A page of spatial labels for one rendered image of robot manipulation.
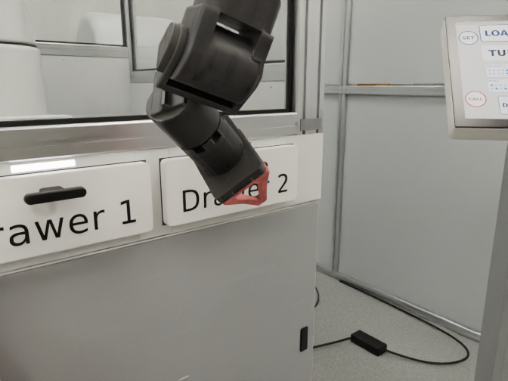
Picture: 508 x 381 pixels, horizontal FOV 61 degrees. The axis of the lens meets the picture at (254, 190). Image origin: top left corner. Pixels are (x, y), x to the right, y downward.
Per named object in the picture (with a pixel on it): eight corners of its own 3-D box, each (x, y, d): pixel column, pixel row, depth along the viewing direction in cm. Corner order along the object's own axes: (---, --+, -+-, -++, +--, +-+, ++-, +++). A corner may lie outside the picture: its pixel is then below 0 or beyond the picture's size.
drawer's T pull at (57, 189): (88, 196, 57) (86, 187, 57) (26, 206, 53) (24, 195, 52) (79, 191, 60) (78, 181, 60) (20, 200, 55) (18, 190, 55)
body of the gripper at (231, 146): (223, 207, 48) (187, 175, 42) (192, 152, 55) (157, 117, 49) (269, 172, 48) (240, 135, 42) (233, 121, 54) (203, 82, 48)
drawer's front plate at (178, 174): (297, 199, 87) (298, 144, 85) (168, 227, 70) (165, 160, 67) (291, 197, 89) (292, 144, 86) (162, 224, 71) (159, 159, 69)
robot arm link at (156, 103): (136, 122, 40) (188, 103, 38) (143, 70, 44) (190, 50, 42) (177, 160, 46) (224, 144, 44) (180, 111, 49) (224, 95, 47)
